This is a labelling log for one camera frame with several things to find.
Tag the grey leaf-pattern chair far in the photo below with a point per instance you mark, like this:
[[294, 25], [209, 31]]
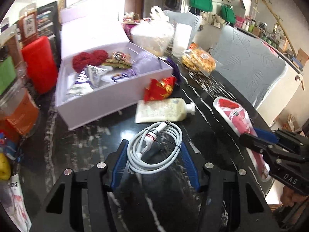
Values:
[[184, 18]]

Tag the open lavender gift box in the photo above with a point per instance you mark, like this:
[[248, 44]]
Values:
[[83, 97]]

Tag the pink rose mask sachet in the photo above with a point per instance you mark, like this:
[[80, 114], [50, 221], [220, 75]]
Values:
[[238, 120]]

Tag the yellow lemon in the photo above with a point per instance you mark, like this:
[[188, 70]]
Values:
[[5, 170]]

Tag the person's hand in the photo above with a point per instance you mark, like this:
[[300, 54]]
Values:
[[289, 197]]

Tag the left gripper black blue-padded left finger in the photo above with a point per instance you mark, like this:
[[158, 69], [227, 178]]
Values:
[[62, 209]]

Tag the jar with chenpi label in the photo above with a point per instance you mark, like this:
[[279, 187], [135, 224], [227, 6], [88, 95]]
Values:
[[28, 24]]

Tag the bowl in clear plastic bag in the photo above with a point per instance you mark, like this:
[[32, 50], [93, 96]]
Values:
[[153, 37]]

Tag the red gold candy packet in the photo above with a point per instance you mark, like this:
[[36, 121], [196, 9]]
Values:
[[159, 90]]

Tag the green tote bag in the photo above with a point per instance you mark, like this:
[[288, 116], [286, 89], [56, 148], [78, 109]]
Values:
[[228, 14], [198, 6]]

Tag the bag of fried snacks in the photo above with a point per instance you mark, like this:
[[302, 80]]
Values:
[[198, 59]]

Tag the orange label clear jar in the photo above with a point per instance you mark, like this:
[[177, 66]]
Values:
[[20, 110]]

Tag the green label black-lid jar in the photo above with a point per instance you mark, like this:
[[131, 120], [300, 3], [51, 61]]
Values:
[[7, 70]]

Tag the silver purple snack packet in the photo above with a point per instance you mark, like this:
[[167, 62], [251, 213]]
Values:
[[87, 81]]

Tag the dark red fluffy scrunchie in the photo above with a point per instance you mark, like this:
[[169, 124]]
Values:
[[96, 58]]

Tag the black printed snack bag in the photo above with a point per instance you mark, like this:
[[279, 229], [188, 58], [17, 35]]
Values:
[[48, 25]]

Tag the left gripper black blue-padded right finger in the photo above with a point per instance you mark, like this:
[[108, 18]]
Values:
[[231, 201]]

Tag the green tote bag right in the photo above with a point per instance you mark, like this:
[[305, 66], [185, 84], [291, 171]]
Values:
[[228, 14]]

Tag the grey leaf-pattern chair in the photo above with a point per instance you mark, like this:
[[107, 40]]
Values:
[[184, 18], [247, 64]]

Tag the red plastic bottle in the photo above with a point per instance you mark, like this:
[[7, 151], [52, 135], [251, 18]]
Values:
[[41, 67]]

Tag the green red snack packet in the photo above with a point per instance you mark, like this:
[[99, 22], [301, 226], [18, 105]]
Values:
[[119, 60]]

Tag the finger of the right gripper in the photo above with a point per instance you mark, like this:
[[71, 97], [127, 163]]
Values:
[[281, 137], [266, 148]]

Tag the white kettle with handle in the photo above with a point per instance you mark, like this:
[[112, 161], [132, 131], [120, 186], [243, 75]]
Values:
[[158, 14]]

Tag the cream lotion tube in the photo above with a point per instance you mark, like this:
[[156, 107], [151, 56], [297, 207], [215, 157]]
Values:
[[170, 109]]

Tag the grey leaf-pattern chair near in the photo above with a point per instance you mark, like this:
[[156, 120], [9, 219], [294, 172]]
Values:
[[247, 64]]

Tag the green tote bag left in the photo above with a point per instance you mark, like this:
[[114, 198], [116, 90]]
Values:
[[198, 6]]

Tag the purple instant noodle bowl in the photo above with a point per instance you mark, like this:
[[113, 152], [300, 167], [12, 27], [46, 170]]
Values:
[[127, 25]]

